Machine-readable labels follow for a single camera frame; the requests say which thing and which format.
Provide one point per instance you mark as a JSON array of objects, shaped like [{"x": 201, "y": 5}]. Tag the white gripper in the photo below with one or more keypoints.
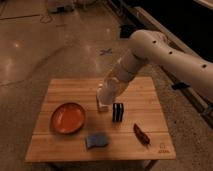
[{"x": 119, "y": 77}]

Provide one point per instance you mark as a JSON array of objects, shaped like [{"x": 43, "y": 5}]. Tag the white ceramic cup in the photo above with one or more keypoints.
[{"x": 110, "y": 90}]

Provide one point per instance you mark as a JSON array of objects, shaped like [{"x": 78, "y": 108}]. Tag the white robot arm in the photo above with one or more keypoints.
[{"x": 154, "y": 46}]

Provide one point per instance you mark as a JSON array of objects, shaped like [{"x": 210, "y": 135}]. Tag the white glue tube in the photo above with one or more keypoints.
[{"x": 102, "y": 106}]

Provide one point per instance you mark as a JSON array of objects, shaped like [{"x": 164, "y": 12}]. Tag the black box on floor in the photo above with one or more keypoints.
[{"x": 126, "y": 31}]

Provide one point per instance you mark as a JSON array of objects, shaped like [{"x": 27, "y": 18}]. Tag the red chili pepper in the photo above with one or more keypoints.
[{"x": 142, "y": 137}]

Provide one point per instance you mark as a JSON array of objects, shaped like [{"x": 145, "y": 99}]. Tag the orange bowl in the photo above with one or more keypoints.
[{"x": 67, "y": 118}]

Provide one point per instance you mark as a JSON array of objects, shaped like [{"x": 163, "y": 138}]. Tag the blue sponge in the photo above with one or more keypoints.
[{"x": 96, "y": 140}]

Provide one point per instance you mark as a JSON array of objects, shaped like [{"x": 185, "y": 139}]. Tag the wooden folding table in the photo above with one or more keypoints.
[{"x": 141, "y": 107}]

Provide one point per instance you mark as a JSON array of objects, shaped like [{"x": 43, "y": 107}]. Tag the grey equipment base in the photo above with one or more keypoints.
[{"x": 54, "y": 5}]

